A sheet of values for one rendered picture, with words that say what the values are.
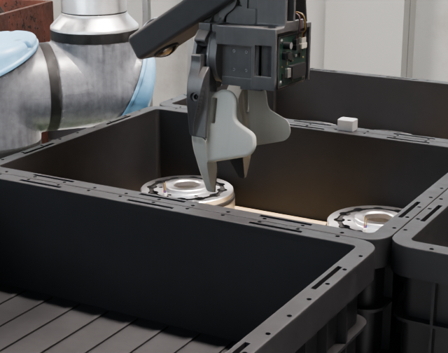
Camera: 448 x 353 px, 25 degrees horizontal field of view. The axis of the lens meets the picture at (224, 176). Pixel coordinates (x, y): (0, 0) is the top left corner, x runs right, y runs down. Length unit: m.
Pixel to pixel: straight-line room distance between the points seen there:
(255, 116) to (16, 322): 0.28
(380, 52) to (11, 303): 2.90
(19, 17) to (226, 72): 3.29
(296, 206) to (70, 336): 0.36
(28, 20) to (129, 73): 2.90
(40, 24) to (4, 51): 3.03
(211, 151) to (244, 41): 0.10
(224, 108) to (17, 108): 0.46
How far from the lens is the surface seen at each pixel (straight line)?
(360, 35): 3.73
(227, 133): 0.89
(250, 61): 0.88
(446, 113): 1.35
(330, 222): 1.00
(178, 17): 0.91
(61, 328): 0.87
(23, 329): 0.87
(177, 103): 1.21
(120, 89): 1.33
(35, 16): 4.27
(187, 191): 1.08
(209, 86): 0.89
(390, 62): 3.70
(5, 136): 1.30
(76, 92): 1.31
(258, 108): 0.94
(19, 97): 1.29
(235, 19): 0.89
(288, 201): 1.12
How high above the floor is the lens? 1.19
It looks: 17 degrees down
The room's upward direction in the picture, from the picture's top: straight up
